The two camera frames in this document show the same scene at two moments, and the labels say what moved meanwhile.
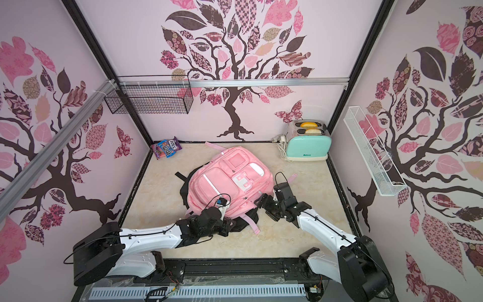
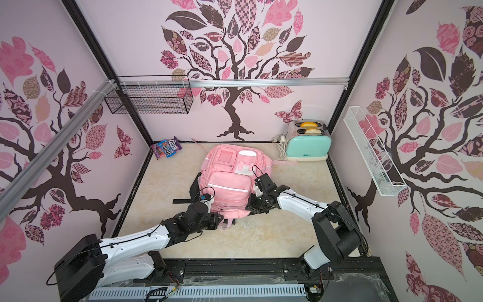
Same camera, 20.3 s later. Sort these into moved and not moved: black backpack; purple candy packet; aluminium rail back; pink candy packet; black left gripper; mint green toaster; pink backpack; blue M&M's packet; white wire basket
Moved: black backpack; black left gripper; pink backpack
Not moved: aluminium rail back; mint green toaster; pink candy packet; white wire basket; blue M&M's packet; purple candy packet
